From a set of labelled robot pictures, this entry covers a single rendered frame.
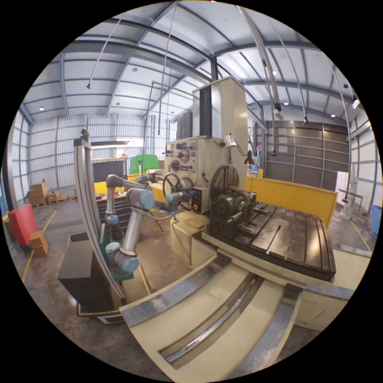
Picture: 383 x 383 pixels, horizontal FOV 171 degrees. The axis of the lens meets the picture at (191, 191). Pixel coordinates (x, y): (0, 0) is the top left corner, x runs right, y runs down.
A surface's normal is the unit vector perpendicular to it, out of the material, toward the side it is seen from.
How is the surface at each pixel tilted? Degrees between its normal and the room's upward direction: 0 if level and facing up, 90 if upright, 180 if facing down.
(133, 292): 0
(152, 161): 84
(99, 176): 90
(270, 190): 90
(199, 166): 90
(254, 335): 0
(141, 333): 0
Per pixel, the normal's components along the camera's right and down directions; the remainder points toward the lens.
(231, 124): -0.73, 0.15
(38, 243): 0.81, 0.15
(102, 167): 0.63, 0.19
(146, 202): 0.93, -0.01
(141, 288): 0.01, -0.97
